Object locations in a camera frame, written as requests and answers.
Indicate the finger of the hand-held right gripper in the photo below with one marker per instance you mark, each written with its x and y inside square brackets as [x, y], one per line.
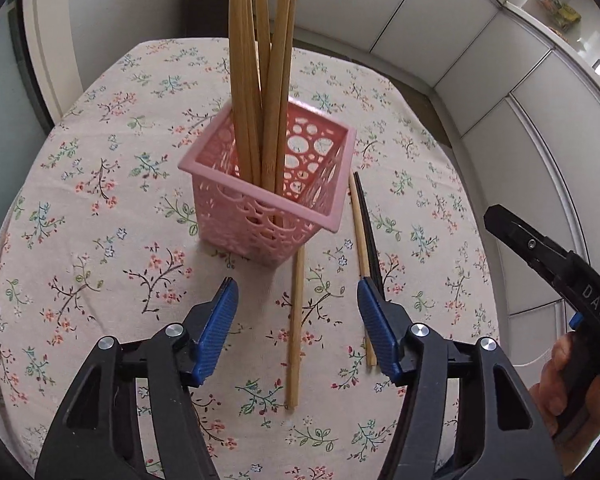
[525, 245]

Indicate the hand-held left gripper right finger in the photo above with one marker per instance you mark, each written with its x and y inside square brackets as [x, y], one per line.
[377, 330]

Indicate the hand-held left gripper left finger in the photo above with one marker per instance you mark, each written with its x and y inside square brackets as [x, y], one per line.
[215, 330]

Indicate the plain bamboo chopstick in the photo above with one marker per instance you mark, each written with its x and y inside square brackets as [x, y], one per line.
[361, 240]
[296, 330]

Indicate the black chopstick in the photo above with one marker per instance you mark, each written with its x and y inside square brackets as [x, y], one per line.
[370, 240]

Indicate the pink perforated plastic basket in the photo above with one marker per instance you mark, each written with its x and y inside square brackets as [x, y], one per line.
[240, 220]

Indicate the bunch of bamboo chopsticks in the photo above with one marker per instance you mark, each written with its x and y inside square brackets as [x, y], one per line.
[240, 60]

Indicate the person's right hand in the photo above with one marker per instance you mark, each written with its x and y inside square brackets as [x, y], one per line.
[547, 390]

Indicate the white base cabinet with drawers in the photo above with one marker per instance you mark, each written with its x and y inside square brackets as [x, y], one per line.
[545, 135]

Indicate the floral tablecloth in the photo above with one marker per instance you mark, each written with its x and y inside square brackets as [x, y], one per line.
[105, 260]

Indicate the yellow green bag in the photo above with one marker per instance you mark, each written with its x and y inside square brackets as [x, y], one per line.
[567, 16]

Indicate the white base cabinet under window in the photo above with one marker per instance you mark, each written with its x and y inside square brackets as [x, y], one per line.
[360, 5]

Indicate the brown trash bin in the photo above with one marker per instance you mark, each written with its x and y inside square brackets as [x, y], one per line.
[205, 5]

